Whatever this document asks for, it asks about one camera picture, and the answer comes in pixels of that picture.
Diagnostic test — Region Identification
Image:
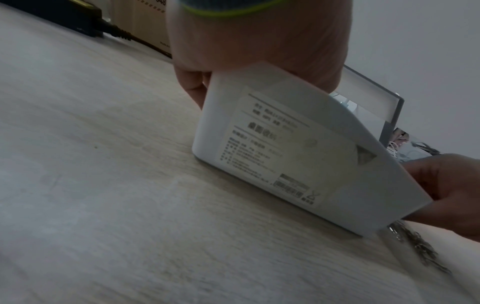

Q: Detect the person's right hand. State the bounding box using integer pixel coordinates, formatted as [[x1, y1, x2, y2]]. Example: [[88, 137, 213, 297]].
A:
[[400, 153, 480, 243]]

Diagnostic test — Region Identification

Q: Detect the person's left hand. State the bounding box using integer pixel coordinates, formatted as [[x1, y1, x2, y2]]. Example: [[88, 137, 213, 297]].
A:
[[165, 0, 355, 111]]

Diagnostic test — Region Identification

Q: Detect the white power strip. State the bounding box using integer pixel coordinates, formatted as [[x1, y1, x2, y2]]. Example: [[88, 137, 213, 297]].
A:
[[329, 92, 361, 113]]

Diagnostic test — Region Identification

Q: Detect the pile of silver paper clips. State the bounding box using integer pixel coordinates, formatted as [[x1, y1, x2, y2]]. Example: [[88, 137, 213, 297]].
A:
[[387, 222, 453, 274]]

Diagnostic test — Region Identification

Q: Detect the white desk divider panel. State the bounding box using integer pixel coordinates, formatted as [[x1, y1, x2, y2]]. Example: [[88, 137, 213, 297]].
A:
[[346, 0, 480, 160]]

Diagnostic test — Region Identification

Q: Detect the cardboard box with black print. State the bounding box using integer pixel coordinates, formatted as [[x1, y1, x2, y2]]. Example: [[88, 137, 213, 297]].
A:
[[110, 0, 172, 47]]

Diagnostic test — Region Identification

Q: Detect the black power adapter brick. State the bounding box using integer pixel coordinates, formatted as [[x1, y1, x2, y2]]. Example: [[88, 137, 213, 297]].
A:
[[14, 0, 104, 38]]

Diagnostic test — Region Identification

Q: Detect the gray metal divider bracket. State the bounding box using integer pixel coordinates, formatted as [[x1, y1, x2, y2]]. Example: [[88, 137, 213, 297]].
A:
[[342, 64, 406, 146]]

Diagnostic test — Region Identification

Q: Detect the white compartment organizer tray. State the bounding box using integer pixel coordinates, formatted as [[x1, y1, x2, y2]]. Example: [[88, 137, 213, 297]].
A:
[[191, 60, 434, 237]]

